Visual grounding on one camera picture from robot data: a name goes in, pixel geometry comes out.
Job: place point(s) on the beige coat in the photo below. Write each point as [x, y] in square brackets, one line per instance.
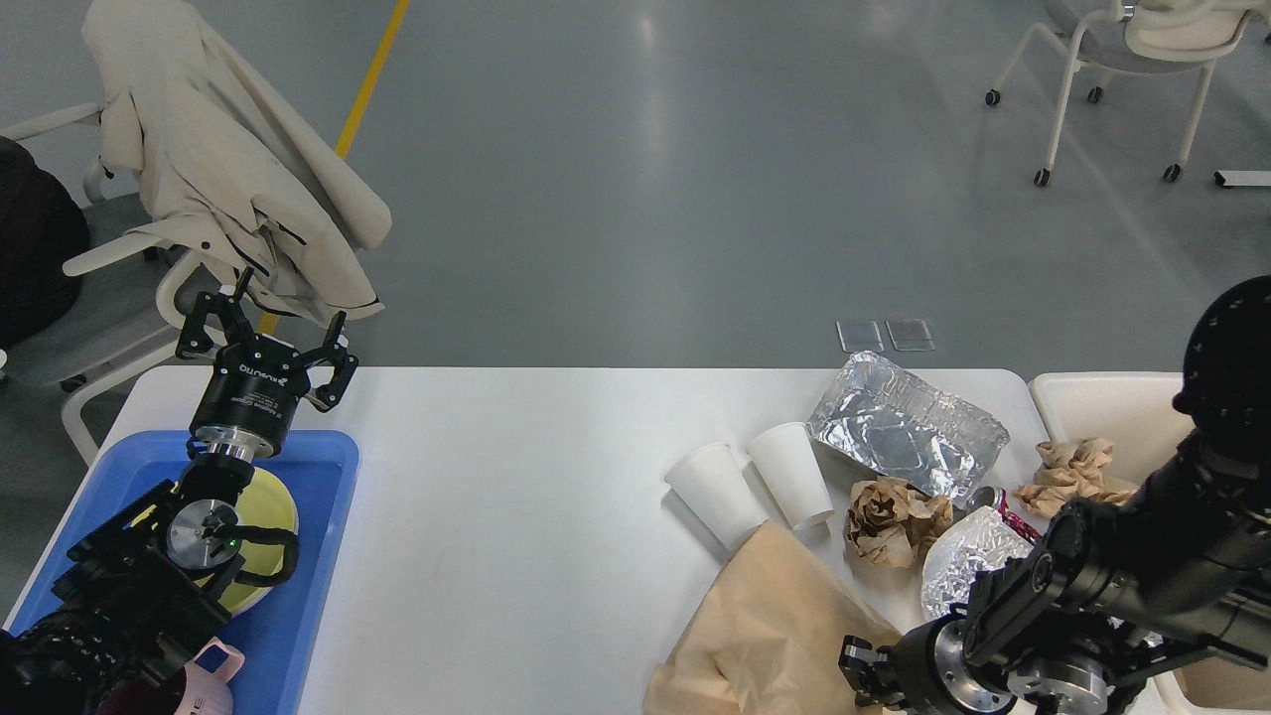
[226, 167]

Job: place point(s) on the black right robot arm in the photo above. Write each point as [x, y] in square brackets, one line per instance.
[1112, 596]

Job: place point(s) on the blue plastic tray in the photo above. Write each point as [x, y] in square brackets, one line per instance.
[277, 635]

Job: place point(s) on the white paper cup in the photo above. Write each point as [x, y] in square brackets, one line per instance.
[712, 484]
[785, 460]

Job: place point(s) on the person in dark clothes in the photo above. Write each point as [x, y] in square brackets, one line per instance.
[41, 229]

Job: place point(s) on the white waste bin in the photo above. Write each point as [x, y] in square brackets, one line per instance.
[1134, 410]

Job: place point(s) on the red snack wrapper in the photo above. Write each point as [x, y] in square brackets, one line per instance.
[997, 498]

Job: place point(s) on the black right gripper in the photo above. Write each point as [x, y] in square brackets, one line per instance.
[923, 673]

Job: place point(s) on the crumpled brown paper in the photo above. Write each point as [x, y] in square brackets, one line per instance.
[1070, 471]
[891, 523]

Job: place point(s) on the foil bag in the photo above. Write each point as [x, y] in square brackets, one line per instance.
[980, 541]
[898, 425]

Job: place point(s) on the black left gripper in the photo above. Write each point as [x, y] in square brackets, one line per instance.
[250, 397]

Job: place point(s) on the pink mug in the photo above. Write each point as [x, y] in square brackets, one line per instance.
[193, 690]

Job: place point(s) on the white chair background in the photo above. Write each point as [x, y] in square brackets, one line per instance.
[1140, 38]

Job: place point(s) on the brown paper bag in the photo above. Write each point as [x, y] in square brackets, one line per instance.
[767, 637]

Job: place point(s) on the yellow plastic plate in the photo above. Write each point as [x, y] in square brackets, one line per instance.
[266, 502]

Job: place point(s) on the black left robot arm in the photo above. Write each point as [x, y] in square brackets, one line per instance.
[142, 594]

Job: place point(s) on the pale green plate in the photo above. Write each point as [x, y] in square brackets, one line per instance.
[239, 598]

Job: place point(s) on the white office chair left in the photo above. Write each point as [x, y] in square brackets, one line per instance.
[134, 296]

